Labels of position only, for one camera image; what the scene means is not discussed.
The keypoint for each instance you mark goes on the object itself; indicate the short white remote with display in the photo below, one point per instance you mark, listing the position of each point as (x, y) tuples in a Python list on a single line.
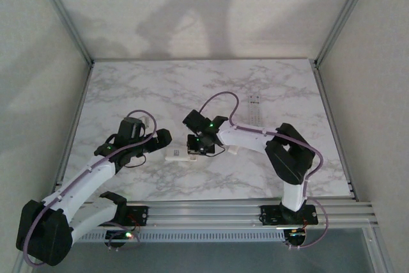
[(174, 156)]

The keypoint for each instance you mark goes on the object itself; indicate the short remote's white battery cover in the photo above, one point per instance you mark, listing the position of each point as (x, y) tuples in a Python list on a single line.
[(233, 150)]

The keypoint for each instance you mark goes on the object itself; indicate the long white remote control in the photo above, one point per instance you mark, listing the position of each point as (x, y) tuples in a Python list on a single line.
[(254, 110)]

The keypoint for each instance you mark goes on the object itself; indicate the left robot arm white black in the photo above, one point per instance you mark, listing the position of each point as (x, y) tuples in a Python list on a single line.
[(83, 180)]

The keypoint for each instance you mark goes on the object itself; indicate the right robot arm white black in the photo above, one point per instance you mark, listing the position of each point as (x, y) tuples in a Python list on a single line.
[(287, 164)]

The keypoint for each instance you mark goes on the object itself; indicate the black controller board with LED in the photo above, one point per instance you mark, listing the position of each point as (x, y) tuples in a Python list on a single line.
[(295, 238), (116, 238)]

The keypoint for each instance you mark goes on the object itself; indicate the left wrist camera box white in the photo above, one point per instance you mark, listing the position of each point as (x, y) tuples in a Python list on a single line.
[(145, 121)]

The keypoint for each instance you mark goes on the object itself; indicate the aluminium side rail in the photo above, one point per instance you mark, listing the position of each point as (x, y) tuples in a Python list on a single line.
[(322, 89), (74, 126)]

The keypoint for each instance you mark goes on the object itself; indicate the aluminium mounting rail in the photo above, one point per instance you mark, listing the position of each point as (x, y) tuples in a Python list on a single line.
[(204, 215)]

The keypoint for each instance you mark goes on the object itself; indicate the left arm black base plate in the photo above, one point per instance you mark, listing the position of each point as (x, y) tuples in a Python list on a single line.
[(140, 215)]

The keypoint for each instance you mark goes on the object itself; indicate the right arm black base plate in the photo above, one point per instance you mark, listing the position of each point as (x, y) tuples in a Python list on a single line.
[(271, 215)]

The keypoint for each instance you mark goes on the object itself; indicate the aluminium frame post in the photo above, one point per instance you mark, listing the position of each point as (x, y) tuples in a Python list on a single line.
[(64, 14), (346, 14)]

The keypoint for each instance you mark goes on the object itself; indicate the aluminium frame leg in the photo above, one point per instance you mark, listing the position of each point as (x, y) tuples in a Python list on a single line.
[(380, 250)]

